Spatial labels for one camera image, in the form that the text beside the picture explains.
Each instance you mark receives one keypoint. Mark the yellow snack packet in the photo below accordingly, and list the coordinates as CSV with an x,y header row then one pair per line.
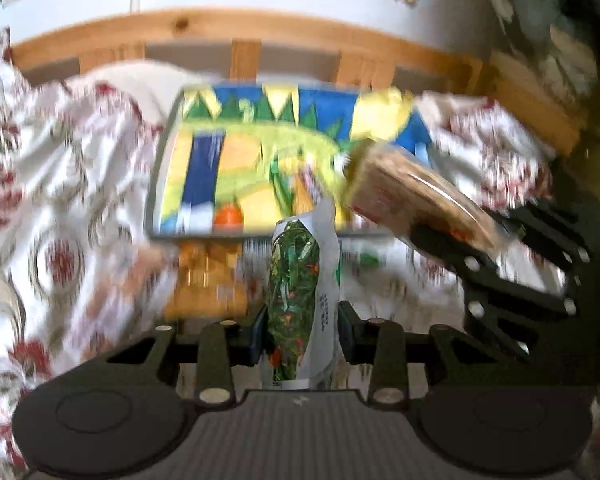
x,y
300,192

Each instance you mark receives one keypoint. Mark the small orange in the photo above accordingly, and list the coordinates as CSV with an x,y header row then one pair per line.
x,y
228,215

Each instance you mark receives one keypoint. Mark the golden snack packet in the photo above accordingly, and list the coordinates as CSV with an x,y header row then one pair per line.
x,y
205,275

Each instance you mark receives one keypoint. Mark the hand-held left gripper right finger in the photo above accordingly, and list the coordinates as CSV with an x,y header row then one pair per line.
x,y
344,332

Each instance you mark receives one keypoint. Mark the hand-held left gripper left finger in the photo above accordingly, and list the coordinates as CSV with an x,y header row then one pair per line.
x,y
255,335

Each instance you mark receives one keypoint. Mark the white and green packet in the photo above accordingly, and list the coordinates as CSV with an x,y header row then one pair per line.
x,y
367,260

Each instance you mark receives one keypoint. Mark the white pillow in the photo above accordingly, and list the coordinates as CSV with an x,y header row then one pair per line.
x,y
130,85

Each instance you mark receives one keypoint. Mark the floral satin blanket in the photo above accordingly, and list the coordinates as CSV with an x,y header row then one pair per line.
x,y
55,210

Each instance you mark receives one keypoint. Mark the grey tray with dinosaur drawing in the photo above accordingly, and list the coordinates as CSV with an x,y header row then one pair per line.
x,y
260,160

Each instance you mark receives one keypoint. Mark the long blue and white box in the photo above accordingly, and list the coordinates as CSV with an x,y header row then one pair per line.
x,y
207,170

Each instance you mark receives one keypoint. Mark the white packet of green vegetables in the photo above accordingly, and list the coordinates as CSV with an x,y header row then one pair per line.
x,y
292,285

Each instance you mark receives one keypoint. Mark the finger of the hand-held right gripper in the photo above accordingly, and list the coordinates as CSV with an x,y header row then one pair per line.
x,y
555,235
485,285

